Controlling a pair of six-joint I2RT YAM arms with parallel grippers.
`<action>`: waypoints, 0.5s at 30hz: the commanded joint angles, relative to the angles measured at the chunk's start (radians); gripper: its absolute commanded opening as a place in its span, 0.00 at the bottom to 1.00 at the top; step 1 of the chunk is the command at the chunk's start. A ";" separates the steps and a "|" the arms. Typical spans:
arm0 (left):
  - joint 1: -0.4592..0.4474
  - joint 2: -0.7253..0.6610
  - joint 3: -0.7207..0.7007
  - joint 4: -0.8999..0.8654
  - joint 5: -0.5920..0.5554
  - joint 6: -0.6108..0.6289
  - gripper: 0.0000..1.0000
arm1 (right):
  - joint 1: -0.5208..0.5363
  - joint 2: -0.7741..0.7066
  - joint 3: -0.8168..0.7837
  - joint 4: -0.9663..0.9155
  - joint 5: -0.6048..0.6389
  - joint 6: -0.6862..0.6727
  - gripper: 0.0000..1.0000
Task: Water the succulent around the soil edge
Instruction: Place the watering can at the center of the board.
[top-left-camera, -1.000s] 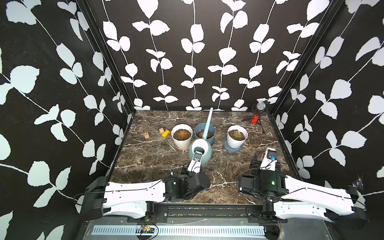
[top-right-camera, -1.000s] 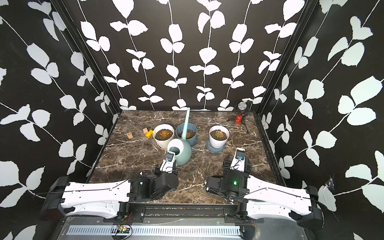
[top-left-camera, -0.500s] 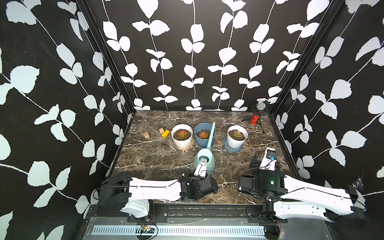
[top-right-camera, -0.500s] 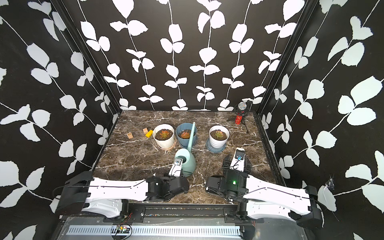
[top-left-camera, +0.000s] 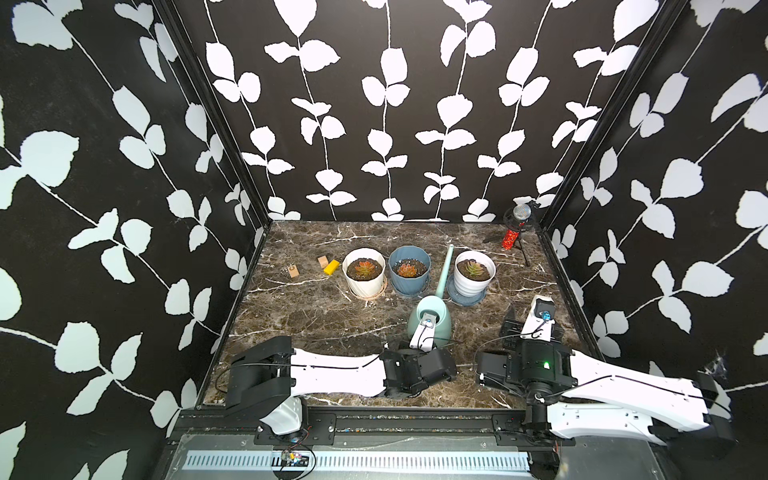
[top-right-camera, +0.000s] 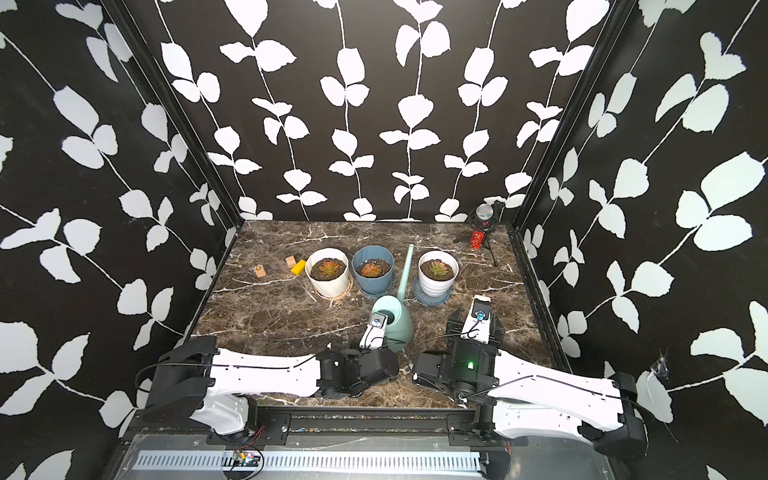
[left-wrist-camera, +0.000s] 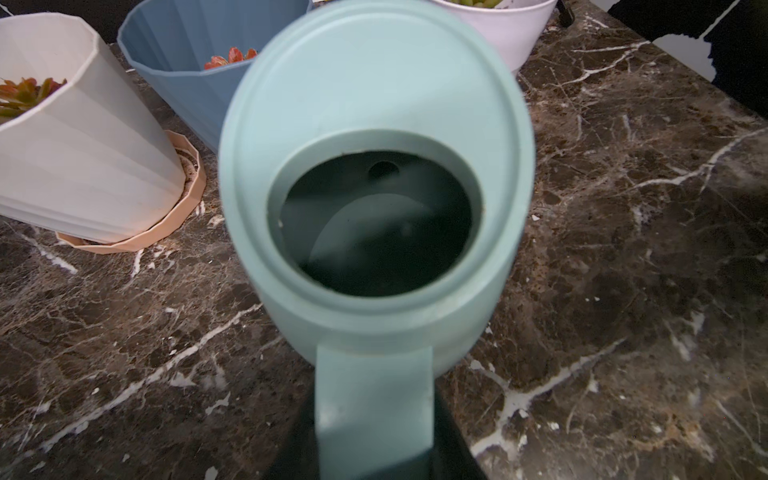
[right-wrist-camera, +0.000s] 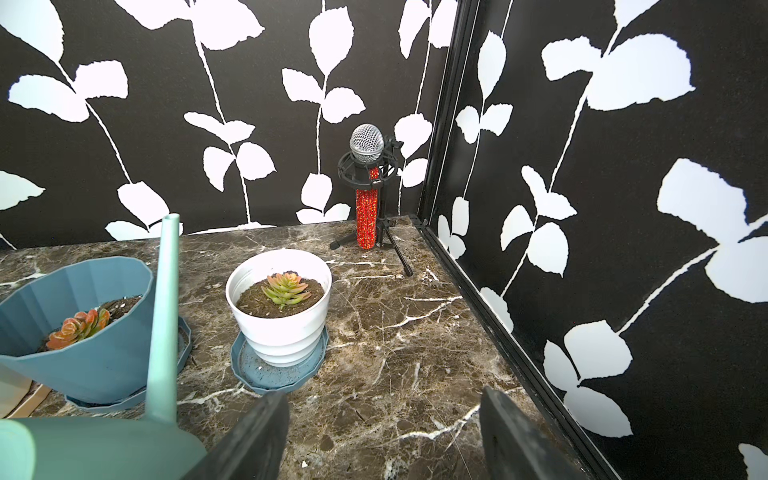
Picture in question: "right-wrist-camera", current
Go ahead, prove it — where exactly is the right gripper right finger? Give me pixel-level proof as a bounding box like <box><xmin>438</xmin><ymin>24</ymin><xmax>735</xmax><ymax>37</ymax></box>
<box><xmin>479</xmin><ymin>386</ymin><xmax>587</xmax><ymax>480</ymax></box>

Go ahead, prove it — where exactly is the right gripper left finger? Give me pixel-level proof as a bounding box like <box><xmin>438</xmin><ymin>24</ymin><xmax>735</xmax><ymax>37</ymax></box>
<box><xmin>183</xmin><ymin>392</ymin><xmax>290</xmax><ymax>480</ymax></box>

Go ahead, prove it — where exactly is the mint green watering can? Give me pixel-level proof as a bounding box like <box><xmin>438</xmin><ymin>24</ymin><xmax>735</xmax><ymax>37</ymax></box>
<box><xmin>1</xmin><ymin>214</ymin><xmax>206</xmax><ymax>479</ymax></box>

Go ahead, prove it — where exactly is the white pot right succulent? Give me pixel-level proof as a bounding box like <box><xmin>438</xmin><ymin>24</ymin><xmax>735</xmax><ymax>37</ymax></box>
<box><xmin>225</xmin><ymin>249</ymin><xmax>332</xmax><ymax>367</ymax></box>

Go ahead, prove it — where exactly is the blue pot middle succulent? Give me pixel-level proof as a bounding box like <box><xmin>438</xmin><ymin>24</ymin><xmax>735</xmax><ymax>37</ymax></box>
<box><xmin>1</xmin><ymin>257</ymin><xmax>155</xmax><ymax>404</ymax></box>

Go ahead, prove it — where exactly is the blue saucer under right pot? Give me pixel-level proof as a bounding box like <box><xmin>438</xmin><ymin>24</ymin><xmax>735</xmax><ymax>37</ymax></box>
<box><xmin>230</xmin><ymin>327</ymin><xmax>329</xmax><ymax>395</ymax></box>

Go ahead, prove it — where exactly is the blue saucer under pot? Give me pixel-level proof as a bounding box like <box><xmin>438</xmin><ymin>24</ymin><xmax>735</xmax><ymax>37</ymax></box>
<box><xmin>230</xmin><ymin>327</ymin><xmax>329</xmax><ymax>395</ymax></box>
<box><xmin>65</xmin><ymin>316</ymin><xmax>192</xmax><ymax>414</ymax></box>

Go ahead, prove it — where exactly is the blue saucer under middle pot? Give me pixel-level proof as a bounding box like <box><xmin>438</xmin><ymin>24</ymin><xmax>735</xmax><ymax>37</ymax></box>
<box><xmin>65</xmin><ymin>316</ymin><xmax>192</xmax><ymax>414</ymax></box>

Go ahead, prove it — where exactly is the red glitter microphone on stand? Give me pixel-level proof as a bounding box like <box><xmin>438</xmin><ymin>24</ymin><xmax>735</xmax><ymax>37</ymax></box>
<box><xmin>329</xmin><ymin>124</ymin><xmax>413</xmax><ymax>276</ymax></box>

